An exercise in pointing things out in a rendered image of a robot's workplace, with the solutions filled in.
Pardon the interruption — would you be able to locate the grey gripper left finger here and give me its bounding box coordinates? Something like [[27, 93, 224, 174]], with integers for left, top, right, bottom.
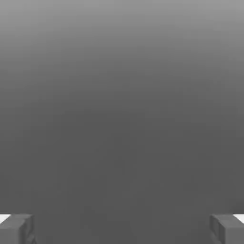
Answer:
[[0, 213, 37, 244]]

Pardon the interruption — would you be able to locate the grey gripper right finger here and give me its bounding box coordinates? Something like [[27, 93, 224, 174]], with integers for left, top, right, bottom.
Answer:
[[209, 213, 244, 244]]

